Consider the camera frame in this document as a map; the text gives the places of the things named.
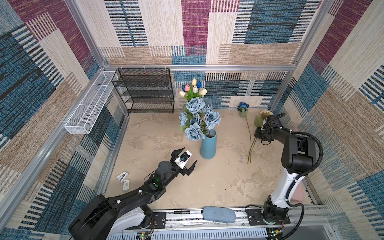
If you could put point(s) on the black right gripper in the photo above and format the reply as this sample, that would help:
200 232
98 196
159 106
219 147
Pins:
257 134

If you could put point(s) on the teal cylindrical vase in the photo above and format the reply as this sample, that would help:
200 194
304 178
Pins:
209 144

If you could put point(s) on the dark blue artificial rose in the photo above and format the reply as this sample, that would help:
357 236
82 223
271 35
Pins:
243 109

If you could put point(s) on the pink rectangular pad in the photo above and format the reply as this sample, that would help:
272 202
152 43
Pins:
298 194

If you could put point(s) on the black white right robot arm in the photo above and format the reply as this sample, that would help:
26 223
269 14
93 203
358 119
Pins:
302 154

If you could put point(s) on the blue-grey oval pad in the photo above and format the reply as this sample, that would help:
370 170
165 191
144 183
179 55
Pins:
219 214

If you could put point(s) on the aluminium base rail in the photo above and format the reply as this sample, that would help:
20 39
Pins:
189 224

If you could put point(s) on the white wire mesh basket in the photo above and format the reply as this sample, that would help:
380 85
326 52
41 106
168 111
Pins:
86 113

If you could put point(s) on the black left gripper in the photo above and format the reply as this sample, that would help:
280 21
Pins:
183 171

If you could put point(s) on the black wire shelf rack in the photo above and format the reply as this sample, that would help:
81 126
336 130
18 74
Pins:
145 90

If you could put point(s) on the beige artificial flower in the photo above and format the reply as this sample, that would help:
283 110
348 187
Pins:
258 122

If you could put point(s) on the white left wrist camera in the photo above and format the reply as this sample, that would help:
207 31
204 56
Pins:
183 159

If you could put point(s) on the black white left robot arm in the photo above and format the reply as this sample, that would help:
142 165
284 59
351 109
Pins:
103 216

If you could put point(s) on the blue-grey artificial rose bunch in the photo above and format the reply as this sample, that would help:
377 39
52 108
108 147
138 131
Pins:
198 120

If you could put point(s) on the small white paper tags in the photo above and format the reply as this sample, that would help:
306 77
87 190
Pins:
123 178

